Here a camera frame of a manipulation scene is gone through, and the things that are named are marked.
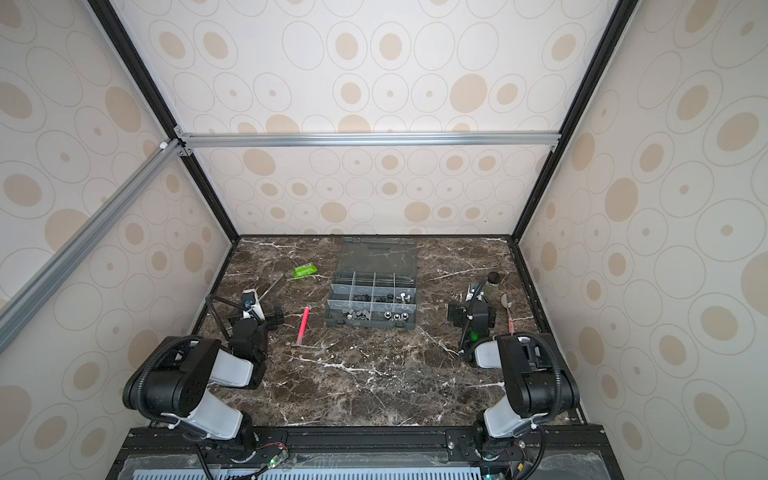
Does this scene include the silver hex nuts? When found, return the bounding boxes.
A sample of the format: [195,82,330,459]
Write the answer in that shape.
[384,311,410,322]

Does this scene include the silver wing nuts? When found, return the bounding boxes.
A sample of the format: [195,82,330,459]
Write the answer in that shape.
[346,309,371,321]

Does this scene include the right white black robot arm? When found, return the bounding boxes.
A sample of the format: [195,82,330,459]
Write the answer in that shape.
[447,272,580,442]

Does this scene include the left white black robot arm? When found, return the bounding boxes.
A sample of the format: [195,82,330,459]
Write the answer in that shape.
[122,289,284,443]

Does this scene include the small spice jar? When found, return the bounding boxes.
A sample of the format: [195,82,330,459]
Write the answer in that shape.
[483,271,502,301]

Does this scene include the pink marker pen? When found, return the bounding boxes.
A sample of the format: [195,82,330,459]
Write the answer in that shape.
[296,307,311,345]

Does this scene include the metal tongs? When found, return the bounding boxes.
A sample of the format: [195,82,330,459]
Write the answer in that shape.
[256,273,285,304]

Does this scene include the green snack packet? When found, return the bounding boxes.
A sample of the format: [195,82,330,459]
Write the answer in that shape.
[293,263,318,279]

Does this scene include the grey compartment organizer box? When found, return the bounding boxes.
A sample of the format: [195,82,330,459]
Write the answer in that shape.
[324,237,418,331]

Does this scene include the pink handled spoon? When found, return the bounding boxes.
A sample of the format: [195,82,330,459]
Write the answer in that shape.
[501,293,515,333]

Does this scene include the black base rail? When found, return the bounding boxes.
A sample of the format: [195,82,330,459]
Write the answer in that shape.
[107,425,623,479]

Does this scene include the horizontal aluminium frame bar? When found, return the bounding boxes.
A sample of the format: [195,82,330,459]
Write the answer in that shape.
[180,131,561,148]

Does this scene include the diagonal aluminium frame bar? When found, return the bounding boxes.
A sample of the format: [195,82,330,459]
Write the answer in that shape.
[1,139,182,350]

